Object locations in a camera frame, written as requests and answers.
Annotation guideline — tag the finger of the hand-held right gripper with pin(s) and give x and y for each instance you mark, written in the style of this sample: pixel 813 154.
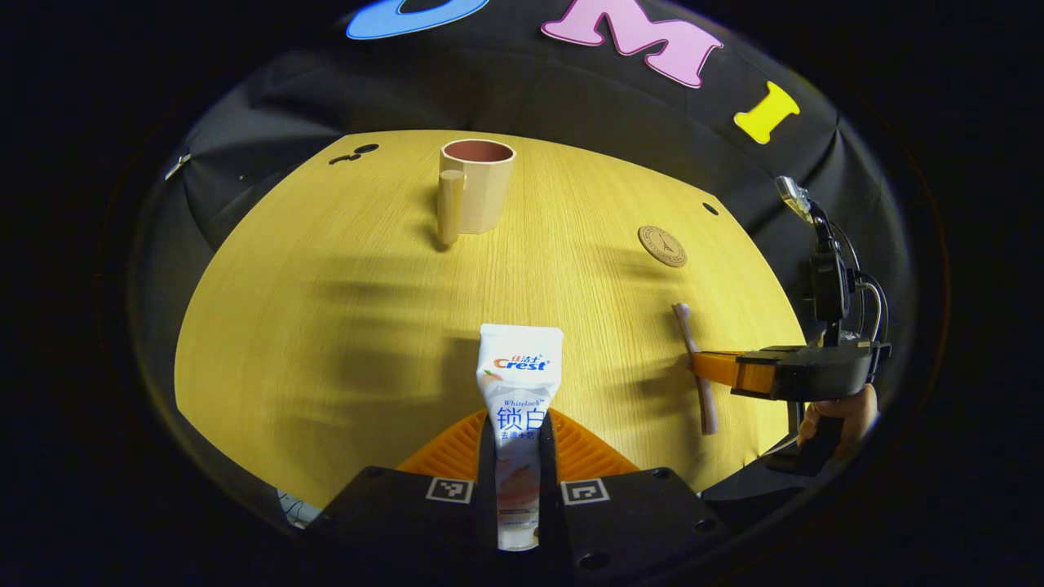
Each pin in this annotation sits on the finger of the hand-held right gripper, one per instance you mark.
pixel 718 367

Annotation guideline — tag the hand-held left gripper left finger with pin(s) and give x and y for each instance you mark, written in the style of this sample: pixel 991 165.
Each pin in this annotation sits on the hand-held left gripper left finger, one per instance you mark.
pixel 408 522

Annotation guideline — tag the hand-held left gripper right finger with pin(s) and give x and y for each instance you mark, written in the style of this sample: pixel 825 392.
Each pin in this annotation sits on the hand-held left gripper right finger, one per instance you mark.
pixel 636 522

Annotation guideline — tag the pale pink toothbrush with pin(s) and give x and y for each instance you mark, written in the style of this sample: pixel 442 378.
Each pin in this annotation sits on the pale pink toothbrush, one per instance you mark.
pixel 708 408

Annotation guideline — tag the round wooden coaster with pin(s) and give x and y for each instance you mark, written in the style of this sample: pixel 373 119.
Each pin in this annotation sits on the round wooden coaster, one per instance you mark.
pixel 662 246

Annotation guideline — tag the white toothpaste tube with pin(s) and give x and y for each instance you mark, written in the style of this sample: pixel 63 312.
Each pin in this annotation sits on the white toothpaste tube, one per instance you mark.
pixel 522 383

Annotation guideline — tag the beige cup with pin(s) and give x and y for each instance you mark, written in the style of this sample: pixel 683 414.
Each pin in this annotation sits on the beige cup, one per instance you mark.
pixel 485 196

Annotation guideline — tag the wooden desktop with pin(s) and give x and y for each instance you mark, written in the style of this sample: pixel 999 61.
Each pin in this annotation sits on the wooden desktop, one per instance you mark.
pixel 326 326

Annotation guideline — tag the black backdrop cloth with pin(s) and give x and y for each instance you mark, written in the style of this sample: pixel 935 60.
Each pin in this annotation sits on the black backdrop cloth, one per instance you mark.
pixel 571 106

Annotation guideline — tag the silver metal clip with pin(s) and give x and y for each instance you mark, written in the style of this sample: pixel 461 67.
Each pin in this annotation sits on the silver metal clip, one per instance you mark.
pixel 177 166

